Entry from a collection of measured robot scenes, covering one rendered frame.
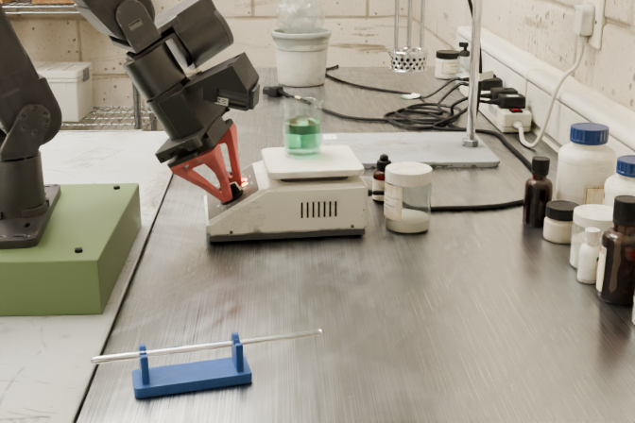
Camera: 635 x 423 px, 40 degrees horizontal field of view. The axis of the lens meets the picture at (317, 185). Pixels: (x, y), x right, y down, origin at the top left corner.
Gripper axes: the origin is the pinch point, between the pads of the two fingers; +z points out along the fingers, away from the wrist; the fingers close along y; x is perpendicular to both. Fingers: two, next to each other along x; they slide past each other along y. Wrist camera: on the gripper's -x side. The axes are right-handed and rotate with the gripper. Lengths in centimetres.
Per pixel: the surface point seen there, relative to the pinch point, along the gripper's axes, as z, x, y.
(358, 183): 6.9, -14.0, 3.6
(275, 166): 0.5, -5.8, 2.5
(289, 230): 7.6, -5.0, -1.4
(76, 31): -11, 154, 199
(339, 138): 15.3, 5.2, 45.4
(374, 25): 44, 58, 234
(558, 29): 21, -32, 72
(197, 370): 1.9, -10.4, -34.9
